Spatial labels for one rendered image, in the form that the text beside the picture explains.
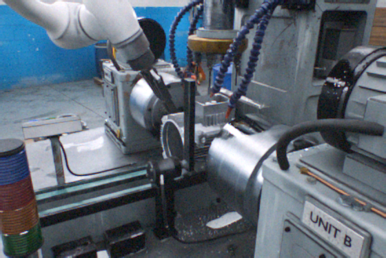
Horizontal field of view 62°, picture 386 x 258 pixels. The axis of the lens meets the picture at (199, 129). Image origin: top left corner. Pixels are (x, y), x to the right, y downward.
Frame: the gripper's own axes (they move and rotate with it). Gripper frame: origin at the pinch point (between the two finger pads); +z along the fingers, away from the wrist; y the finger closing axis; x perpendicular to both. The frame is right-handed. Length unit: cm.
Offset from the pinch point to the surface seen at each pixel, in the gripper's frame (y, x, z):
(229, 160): -36.0, 3.0, 0.7
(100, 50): 490, -59, 90
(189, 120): -21.0, 2.2, -4.9
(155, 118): 14.6, 3.6, 7.7
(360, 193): -66, -2, -5
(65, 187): 0.1, 39.2, -0.2
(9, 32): 538, 39, 0
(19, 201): -39, 37, -24
